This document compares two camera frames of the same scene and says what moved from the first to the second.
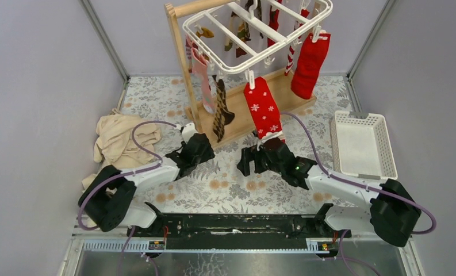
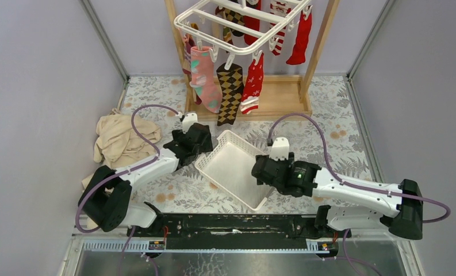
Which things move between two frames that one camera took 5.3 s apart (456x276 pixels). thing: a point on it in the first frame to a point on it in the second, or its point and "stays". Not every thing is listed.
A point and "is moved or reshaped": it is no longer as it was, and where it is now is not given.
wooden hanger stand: [202, 120] to [283, 96]
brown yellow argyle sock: [222, 115] is moved or reshaped
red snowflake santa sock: [263, 110] to [253, 86]
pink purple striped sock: [188, 45] stays
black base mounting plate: [238, 231] stays
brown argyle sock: [240, 29] to [232, 15]
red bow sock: [273, 23] to [251, 22]
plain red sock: [312, 59] to [297, 56]
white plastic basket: [361, 146] to [230, 167]
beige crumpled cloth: [114, 145] stays
